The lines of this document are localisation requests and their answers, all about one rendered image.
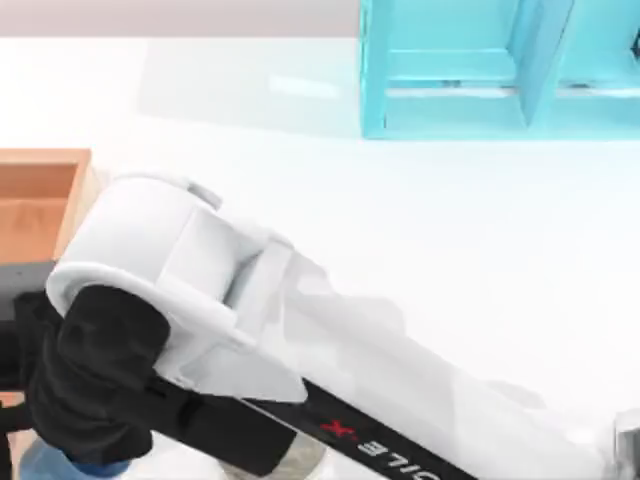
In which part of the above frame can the salmon-coloured shallow box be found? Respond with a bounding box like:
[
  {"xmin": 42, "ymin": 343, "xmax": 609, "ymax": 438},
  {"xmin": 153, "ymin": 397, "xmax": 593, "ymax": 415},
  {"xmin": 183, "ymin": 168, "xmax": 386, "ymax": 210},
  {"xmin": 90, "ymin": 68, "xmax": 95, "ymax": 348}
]
[{"xmin": 0, "ymin": 148, "xmax": 95, "ymax": 265}]

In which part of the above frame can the light blue rack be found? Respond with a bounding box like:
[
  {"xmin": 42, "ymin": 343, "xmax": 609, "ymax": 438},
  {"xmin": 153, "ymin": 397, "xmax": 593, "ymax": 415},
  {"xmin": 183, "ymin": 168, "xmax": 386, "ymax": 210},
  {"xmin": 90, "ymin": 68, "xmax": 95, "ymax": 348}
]
[{"xmin": 357, "ymin": 0, "xmax": 640, "ymax": 142}]

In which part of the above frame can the grey speckled round object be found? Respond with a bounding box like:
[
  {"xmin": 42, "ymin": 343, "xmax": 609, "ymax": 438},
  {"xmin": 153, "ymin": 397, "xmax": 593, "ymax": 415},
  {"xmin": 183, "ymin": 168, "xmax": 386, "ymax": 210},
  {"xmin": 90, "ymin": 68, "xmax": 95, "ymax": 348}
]
[{"xmin": 217, "ymin": 432, "xmax": 327, "ymax": 480}]

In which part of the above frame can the grey metal object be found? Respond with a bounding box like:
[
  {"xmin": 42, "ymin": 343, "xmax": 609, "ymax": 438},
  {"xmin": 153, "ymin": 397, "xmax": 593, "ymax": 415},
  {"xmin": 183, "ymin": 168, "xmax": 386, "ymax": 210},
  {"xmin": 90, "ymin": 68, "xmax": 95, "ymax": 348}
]
[{"xmin": 612, "ymin": 408, "xmax": 640, "ymax": 480}]

